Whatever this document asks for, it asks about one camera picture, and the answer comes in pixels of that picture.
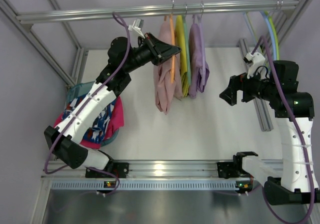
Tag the aluminium hanging rail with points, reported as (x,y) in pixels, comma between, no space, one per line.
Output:
(157,10)

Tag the lime green empty hanger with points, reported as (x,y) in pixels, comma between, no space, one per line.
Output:
(275,31)

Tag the left frame post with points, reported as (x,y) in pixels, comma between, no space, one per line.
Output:
(12,14)

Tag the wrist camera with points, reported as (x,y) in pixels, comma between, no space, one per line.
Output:
(256,60)
(136,27)

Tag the grey slotted cable duct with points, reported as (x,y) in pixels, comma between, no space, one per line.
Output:
(150,185)

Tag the magenta garment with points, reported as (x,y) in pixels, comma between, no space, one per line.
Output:
(116,122)

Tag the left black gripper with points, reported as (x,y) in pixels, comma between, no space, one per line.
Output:
(153,49)

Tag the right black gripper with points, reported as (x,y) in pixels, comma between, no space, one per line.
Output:
(240,87)

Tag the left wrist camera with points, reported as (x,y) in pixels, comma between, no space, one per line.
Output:
(136,27)

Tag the yellow trousers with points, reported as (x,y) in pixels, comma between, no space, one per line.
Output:
(181,41)

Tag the purple hanger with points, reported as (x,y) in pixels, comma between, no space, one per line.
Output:
(203,41)

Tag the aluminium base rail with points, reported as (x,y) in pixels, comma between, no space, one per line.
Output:
(165,169)

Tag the pink trousers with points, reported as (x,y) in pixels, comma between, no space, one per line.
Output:
(166,90)

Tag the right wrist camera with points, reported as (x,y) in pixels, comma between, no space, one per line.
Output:
(256,60)

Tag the blue patterned garment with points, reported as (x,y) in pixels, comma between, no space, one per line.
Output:
(97,133)

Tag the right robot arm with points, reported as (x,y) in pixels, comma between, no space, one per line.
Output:
(294,113)

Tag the teal laundry basket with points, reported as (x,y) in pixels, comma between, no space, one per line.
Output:
(77,90)

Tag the orange hanger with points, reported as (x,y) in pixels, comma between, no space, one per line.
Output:
(171,24)

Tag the purple trousers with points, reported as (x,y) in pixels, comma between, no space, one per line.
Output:
(199,68)

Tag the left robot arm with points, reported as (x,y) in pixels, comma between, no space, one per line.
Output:
(64,140)

